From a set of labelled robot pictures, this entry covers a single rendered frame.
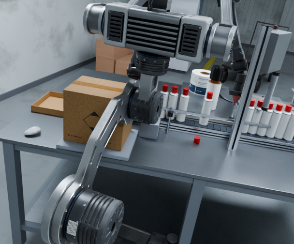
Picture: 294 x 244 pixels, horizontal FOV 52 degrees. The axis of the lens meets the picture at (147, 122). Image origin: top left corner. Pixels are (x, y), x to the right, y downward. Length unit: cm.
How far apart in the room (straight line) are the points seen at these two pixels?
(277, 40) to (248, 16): 869
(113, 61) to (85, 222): 400
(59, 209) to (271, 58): 114
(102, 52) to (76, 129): 347
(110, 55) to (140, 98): 363
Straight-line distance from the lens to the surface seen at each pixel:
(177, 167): 147
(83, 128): 149
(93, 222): 99
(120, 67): 481
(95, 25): 126
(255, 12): 1022
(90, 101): 141
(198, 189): 153
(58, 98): 209
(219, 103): 221
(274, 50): 155
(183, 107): 176
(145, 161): 147
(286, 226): 238
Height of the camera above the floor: 164
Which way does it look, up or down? 26 degrees down
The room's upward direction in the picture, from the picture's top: 8 degrees clockwise
